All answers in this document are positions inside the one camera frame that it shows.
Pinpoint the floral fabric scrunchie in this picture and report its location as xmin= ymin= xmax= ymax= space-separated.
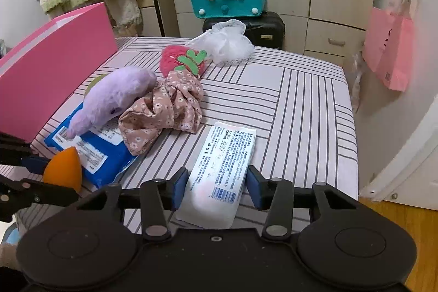
xmin=118 ymin=70 xmax=205 ymax=157

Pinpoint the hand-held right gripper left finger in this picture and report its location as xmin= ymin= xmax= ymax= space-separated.
xmin=79 ymin=168 xmax=190 ymax=242

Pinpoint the black suitcase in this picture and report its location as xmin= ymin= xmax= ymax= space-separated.
xmin=202 ymin=11 xmax=286 ymax=51

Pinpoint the blue wet wipes pack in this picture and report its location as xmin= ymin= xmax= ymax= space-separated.
xmin=44 ymin=102 xmax=138 ymax=185

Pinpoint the purple plush toy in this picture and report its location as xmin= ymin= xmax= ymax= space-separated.
xmin=66 ymin=68 xmax=158 ymax=139

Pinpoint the white cotton pad packet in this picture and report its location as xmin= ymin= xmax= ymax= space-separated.
xmin=175 ymin=121 xmax=257 ymax=230

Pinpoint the white mesh bath pouf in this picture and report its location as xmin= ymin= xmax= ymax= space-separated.
xmin=186 ymin=18 xmax=256 ymax=68

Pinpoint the white door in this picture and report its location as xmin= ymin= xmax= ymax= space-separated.
xmin=357 ymin=100 xmax=438 ymax=203

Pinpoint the orange makeup sponge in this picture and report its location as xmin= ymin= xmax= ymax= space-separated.
xmin=42 ymin=146 xmax=83 ymax=194

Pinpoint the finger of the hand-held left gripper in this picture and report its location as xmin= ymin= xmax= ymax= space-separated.
xmin=0 ymin=175 xmax=81 ymax=223
xmin=0 ymin=132 xmax=53 ymax=176

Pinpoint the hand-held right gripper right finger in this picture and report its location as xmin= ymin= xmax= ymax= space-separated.
xmin=246 ymin=165 xmax=361 ymax=241

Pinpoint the pink paper bag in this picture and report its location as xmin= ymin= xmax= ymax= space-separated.
xmin=362 ymin=0 xmax=420 ymax=93

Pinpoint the pink storage box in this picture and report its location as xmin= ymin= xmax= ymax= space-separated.
xmin=0 ymin=2 xmax=119 ymax=144

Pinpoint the green round item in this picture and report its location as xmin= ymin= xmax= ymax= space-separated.
xmin=83 ymin=73 xmax=107 ymax=98

